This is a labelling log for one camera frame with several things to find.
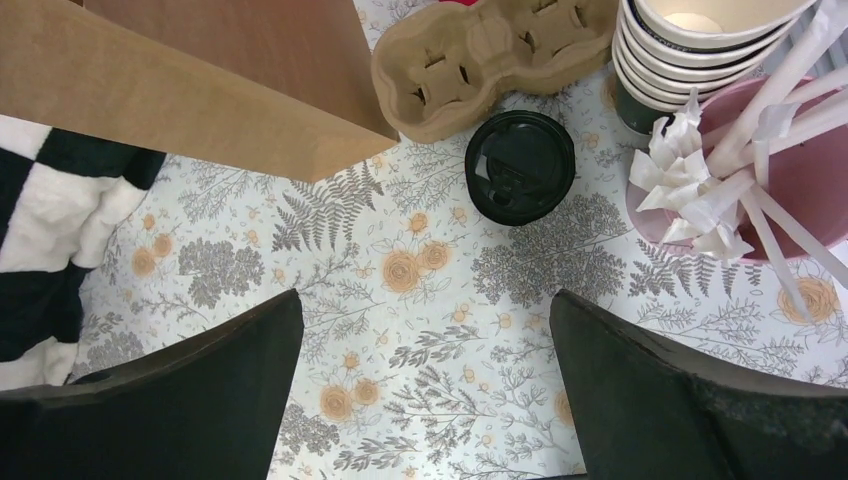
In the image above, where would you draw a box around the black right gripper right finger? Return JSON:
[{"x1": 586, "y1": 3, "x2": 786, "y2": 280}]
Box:
[{"x1": 549, "y1": 290, "x2": 847, "y2": 479}]

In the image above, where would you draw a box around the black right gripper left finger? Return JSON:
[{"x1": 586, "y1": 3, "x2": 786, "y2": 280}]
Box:
[{"x1": 1, "y1": 290, "x2": 304, "y2": 479}]

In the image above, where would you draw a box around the floral patterned table mat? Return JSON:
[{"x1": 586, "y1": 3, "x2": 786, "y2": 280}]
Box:
[{"x1": 72, "y1": 68, "x2": 847, "y2": 479}]

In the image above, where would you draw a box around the black white checkered blanket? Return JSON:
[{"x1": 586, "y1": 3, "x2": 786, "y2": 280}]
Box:
[{"x1": 1, "y1": 116, "x2": 166, "y2": 391}]

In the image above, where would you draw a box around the pink straw holder cup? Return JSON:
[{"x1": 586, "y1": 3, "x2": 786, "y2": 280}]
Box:
[{"x1": 625, "y1": 77, "x2": 847, "y2": 265}]

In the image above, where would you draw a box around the brown paper bag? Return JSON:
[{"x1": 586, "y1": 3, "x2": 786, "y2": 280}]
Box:
[{"x1": 1, "y1": 1, "x2": 399, "y2": 182}]

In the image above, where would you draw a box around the brown cardboard cup carrier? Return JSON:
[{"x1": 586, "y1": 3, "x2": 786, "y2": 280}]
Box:
[{"x1": 371, "y1": 1, "x2": 619, "y2": 143}]

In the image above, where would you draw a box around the red cloth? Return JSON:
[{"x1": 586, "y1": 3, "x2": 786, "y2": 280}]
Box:
[{"x1": 439, "y1": 0, "x2": 478, "y2": 6}]

